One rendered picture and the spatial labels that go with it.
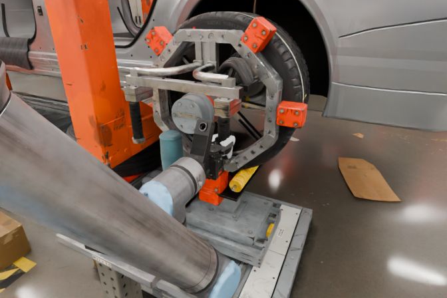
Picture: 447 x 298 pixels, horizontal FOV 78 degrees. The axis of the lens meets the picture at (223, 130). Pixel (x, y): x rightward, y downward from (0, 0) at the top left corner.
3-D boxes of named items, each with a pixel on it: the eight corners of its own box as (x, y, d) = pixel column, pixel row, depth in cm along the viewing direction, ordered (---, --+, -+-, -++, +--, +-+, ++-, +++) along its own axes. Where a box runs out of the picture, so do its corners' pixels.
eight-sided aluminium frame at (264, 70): (275, 174, 111) (288, 30, 89) (271, 183, 105) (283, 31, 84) (165, 148, 133) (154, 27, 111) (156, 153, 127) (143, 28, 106)
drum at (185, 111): (231, 119, 111) (231, 85, 106) (204, 140, 93) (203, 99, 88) (200, 114, 117) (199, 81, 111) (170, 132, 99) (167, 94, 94)
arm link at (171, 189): (131, 227, 59) (123, 187, 55) (167, 195, 69) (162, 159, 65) (166, 241, 55) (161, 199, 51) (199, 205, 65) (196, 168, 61)
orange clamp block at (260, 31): (262, 51, 97) (278, 29, 92) (254, 54, 90) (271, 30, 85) (247, 38, 98) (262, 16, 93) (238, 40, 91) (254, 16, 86)
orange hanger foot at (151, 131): (189, 122, 179) (186, 69, 166) (132, 157, 136) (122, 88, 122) (167, 118, 186) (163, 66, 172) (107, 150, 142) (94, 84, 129)
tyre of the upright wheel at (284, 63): (268, 173, 142) (342, 55, 108) (252, 198, 123) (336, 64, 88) (167, 108, 156) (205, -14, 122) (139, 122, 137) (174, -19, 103)
